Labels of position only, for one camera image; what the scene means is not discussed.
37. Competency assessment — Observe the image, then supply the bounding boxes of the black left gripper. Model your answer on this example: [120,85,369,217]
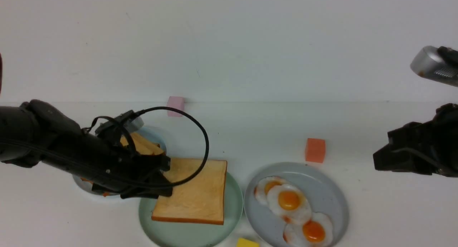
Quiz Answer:
[81,140,173,200]

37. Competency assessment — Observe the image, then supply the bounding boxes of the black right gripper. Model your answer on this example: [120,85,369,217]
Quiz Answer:
[373,120,458,178]

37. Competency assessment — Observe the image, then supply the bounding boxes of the toast slice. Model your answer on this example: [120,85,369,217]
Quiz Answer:
[130,132,166,155]
[151,160,228,225]

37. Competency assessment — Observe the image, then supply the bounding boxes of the fried egg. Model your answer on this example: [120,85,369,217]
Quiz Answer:
[253,176,289,206]
[283,212,333,247]
[267,184,312,225]

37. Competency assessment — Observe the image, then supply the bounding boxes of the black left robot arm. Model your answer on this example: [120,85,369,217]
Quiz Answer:
[1,99,173,199]

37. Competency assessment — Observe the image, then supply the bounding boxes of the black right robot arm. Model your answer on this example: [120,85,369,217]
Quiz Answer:
[373,103,458,178]

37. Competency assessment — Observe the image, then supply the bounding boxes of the light blue bread plate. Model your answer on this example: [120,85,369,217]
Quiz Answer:
[72,126,167,199]

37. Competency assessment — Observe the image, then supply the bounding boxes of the mint green centre plate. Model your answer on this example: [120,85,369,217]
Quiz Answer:
[138,173,243,247]

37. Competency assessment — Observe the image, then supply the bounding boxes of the pink foam cube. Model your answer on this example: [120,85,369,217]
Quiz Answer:
[167,97,185,117]

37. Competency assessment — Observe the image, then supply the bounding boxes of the grey blue egg plate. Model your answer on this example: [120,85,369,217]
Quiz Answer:
[244,162,350,247]

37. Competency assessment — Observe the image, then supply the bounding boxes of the orange foam cube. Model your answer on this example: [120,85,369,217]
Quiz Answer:
[305,138,326,164]

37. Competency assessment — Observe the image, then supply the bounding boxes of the yellow foam cube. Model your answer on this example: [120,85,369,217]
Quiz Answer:
[236,238,260,247]

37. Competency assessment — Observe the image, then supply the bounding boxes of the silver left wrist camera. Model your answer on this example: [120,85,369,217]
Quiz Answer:
[95,110,144,135]

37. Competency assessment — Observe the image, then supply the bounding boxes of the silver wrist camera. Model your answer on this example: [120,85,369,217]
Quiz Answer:
[95,110,144,135]
[410,46,458,87]

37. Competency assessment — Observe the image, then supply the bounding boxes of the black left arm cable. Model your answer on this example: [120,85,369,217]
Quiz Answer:
[82,106,210,188]

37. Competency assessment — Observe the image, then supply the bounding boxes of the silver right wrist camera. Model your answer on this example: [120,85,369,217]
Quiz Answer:
[410,46,458,87]

